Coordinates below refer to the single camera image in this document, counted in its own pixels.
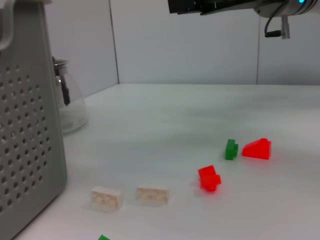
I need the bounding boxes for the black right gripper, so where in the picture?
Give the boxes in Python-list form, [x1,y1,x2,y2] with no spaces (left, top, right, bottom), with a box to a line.
[167,0,258,16]

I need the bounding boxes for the bright red toy brick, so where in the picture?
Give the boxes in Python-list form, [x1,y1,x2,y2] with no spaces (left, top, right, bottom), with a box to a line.
[241,137,273,160]

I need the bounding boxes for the orange-red notched toy brick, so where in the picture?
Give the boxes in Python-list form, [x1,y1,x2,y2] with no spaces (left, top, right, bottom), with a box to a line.
[197,164,223,193]

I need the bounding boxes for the grey-green perforated storage basket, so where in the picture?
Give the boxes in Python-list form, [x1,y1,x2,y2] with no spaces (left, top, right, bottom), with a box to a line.
[0,0,68,240]

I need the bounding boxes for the glass teapot with black lid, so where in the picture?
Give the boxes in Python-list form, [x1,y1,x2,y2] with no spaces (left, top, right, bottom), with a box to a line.
[51,56,89,135]

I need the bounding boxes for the clear toy brick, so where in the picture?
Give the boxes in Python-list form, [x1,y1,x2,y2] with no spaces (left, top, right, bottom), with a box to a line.
[90,185,125,213]
[136,184,170,208]

